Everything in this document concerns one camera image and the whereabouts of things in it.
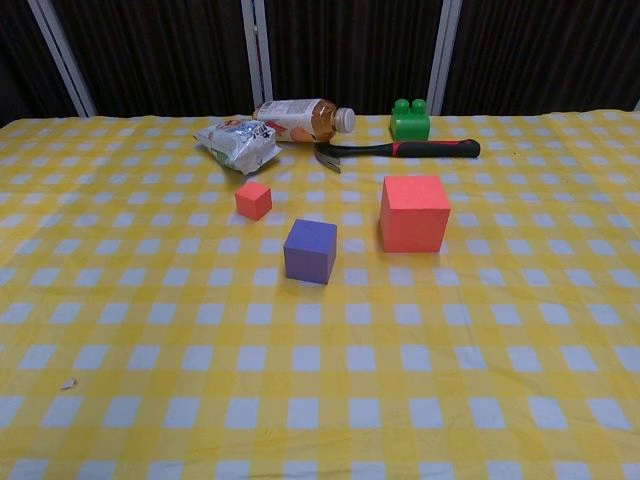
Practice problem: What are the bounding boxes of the purple foam cube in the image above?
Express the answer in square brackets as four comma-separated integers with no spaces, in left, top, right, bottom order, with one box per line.
[283,218,338,286]

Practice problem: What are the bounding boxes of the small red foam cube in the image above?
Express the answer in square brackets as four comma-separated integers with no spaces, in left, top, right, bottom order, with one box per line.
[234,180,273,221]

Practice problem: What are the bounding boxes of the large red foam cube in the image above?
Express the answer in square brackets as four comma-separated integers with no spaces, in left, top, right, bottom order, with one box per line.
[378,174,452,254]

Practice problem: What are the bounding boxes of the amber tea plastic bottle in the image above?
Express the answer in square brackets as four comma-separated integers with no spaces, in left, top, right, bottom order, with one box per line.
[251,97,357,144]

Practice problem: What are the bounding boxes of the white crinkled snack bag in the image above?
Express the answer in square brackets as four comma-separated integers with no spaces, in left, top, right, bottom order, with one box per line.
[193,116,282,176]

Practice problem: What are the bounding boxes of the green toy building brick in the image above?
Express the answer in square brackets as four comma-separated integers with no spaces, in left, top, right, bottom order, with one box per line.
[389,98,432,143]

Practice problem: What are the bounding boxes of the yellow white checkered tablecloth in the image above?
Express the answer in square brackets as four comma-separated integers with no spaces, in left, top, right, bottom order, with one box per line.
[0,110,640,480]

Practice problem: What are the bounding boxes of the white metal frame post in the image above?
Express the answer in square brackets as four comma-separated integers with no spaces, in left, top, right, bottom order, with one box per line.
[27,0,97,119]
[426,0,462,117]
[240,0,275,106]

